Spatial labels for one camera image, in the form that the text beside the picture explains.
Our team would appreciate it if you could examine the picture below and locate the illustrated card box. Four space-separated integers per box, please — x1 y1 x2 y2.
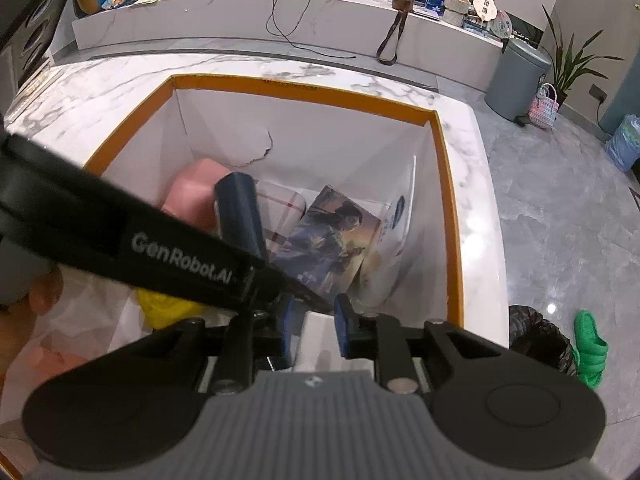
273 185 380 302

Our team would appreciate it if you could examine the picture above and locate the dark blue spray can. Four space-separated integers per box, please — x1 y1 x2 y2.
215 172 268 260

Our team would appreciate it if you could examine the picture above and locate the plaid fabric case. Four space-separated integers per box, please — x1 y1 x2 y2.
255 180 307 259

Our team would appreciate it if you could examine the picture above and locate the pink bottle orange cap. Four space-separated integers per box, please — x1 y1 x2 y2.
162 158 231 233

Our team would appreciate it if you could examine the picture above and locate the person left hand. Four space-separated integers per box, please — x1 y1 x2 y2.
1 266 88 387

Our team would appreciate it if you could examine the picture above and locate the white blue packet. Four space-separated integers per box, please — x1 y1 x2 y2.
374 154 419 261

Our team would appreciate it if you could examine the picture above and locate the yellow round tin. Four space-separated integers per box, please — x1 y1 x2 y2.
136 288 207 330

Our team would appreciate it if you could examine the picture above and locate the black bin bag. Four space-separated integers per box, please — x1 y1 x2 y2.
509 304 577 376

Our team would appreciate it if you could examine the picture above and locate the orange cardboard box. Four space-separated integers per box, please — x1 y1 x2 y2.
82 74 464 326

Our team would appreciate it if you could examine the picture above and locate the green slipper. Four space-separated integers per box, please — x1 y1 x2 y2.
574 310 608 389

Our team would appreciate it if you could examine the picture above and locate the pink woven basket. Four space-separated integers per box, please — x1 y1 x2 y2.
528 82 559 130

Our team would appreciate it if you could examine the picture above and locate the grey pedal trash bin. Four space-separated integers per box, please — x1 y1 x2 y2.
485 38 551 122

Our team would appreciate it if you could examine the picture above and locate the grey tv console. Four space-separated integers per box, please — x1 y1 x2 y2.
73 0 501 90

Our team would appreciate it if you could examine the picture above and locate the blue water jug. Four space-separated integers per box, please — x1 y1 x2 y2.
605 114 640 172

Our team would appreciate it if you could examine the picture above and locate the tall leafy floor plant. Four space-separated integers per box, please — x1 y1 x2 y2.
542 6 623 105

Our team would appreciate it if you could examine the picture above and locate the black cable on console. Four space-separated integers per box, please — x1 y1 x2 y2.
264 0 357 60

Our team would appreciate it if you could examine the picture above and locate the brown camera with strap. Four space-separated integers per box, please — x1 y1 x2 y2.
376 0 414 66

